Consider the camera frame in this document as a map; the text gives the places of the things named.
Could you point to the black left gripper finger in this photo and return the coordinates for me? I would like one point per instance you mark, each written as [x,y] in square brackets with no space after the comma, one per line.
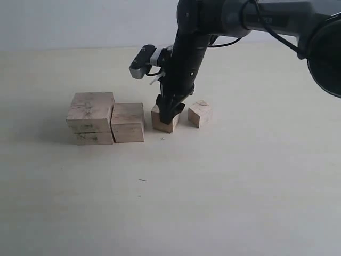
[167,108]

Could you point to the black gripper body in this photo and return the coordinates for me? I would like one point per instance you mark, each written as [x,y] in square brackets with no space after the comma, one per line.
[182,67]

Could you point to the medium small wooden cube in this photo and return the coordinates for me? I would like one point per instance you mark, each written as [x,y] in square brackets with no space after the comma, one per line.
[158,125]

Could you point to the smallest wooden cube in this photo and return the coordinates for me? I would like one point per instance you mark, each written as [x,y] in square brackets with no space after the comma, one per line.
[200,113]

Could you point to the second largest wooden block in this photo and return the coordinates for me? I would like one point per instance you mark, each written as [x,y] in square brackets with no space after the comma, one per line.
[127,122]

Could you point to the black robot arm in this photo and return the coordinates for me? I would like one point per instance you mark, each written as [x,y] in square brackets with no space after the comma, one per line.
[309,28]

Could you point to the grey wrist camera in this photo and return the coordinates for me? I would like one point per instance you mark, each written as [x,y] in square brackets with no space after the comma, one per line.
[150,61]

